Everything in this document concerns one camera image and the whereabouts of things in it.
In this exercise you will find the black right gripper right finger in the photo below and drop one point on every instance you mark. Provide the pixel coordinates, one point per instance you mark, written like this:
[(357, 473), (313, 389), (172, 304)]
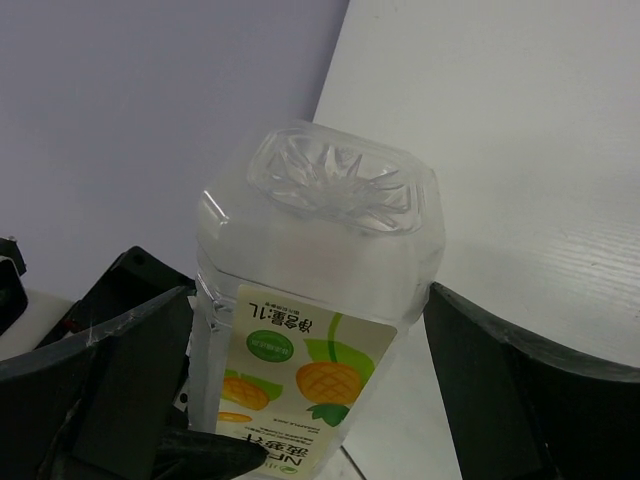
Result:
[(521, 406)]

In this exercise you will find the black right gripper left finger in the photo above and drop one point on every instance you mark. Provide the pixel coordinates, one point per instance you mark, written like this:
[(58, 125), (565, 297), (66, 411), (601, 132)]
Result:
[(99, 397)]

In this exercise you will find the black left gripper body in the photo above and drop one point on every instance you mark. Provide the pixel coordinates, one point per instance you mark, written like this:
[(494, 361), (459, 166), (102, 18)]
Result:
[(14, 300)]

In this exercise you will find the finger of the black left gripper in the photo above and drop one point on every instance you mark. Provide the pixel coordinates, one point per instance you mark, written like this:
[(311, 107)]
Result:
[(185, 454), (134, 278)]

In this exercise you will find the large ribbed clear bottle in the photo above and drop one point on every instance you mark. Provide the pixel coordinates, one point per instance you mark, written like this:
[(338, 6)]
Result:
[(316, 250)]

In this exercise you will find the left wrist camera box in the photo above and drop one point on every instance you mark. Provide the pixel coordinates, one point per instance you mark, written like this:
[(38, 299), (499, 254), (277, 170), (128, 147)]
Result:
[(39, 318)]

